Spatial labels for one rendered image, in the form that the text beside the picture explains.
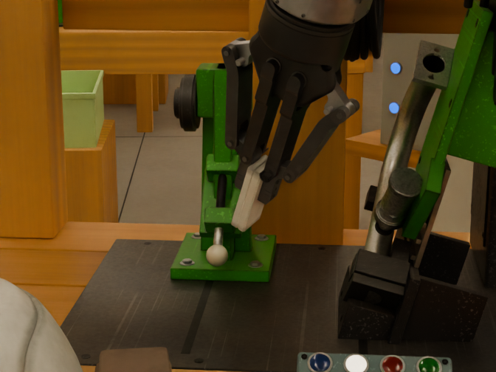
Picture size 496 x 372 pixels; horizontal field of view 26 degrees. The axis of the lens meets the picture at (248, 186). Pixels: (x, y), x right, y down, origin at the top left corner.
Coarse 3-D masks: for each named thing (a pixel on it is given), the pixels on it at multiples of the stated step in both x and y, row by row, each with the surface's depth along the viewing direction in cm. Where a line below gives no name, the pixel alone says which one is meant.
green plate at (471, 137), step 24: (480, 24) 111; (456, 48) 122; (480, 48) 112; (456, 72) 117; (480, 72) 114; (456, 96) 114; (480, 96) 115; (432, 120) 125; (456, 120) 114; (480, 120) 115; (432, 144) 120; (456, 144) 116; (480, 144) 116
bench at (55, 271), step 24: (0, 240) 162; (24, 240) 162; (48, 240) 162; (72, 240) 162; (96, 240) 162; (168, 240) 162; (360, 240) 162; (0, 264) 152; (24, 264) 152; (48, 264) 152; (72, 264) 152; (96, 264) 152; (24, 288) 143; (48, 288) 143; (72, 288) 143
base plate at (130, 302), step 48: (144, 240) 156; (96, 288) 137; (144, 288) 137; (192, 288) 137; (240, 288) 137; (288, 288) 137; (336, 288) 137; (480, 288) 137; (96, 336) 123; (144, 336) 123; (192, 336) 123; (240, 336) 123; (288, 336) 123; (336, 336) 123; (480, 336) 123
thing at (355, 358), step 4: (352, 356) 104; (356, 356) 104; (360, 356) 104; (348, 360) 104; (352, 360) 104; (356, 360) 104; (360, 360) 104; (364, 360) 104; (348, 364) 104; (352, 364) 104; (356, 364) 104; (360, 364) 104; (364, 364) 104; (348, 368) 104; (352, 368) 104; (356, 368) 103; (360, 368) 103; (364, 368) 104
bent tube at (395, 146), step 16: (432, 48) 123; (448, 48) 123; (416, 64) 121; (432, 64) 124; (448, 64) 122; (416, 80) 121; (432, 80) 121; (448, 80) 121; (416, 96) 126; (432, 96) 126; (400, 112) 130; (416, 112) 128; (400, 128) 130; (416, 128) 130; (400, 144) 130; (384, 160) 131; (400, 160) 130; (384, 176) 130; (384, 192) 128; (368, 240) 125; (384, 240) 124
